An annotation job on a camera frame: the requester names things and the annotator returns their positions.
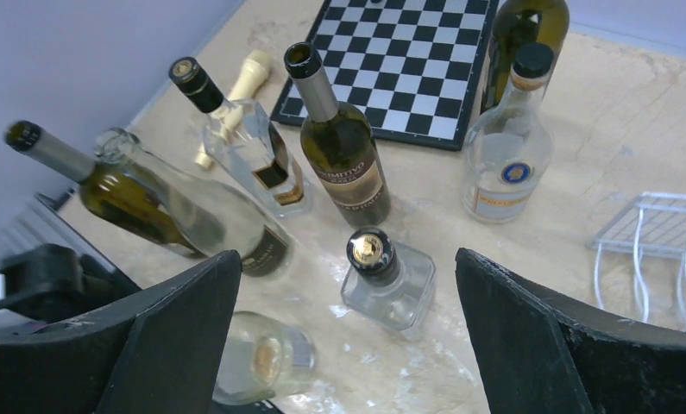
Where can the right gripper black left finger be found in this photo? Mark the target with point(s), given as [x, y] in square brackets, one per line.
[155, 351]

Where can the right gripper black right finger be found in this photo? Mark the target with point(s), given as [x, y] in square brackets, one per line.
[540, 351]

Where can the clear bottle no cap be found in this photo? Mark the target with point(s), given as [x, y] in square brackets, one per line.
[211, 215]

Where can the dark wine bottle silver neck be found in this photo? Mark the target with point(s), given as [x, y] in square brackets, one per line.
[103, 189]

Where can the clear bottle gold black cap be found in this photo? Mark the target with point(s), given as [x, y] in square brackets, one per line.
[388, 282]

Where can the clear round bottle blue emblem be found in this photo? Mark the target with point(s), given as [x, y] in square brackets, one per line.
[508, 149]

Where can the clear square liquor bottle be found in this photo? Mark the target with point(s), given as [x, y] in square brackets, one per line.
[239, 137]

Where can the dark wine bottle brown label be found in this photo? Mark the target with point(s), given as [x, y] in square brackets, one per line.
[337, 141]

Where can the green wine bottle white label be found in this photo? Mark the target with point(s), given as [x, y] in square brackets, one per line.
[517, 23]

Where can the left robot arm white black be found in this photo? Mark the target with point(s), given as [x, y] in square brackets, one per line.
[51, 283]

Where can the black white chessboard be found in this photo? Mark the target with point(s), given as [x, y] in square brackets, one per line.
[412, 67]

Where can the aluminium table frame rail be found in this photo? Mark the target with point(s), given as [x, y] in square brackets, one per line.
[37, 224]

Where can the white wire wine rack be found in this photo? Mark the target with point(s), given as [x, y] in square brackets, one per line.
[652, 225]

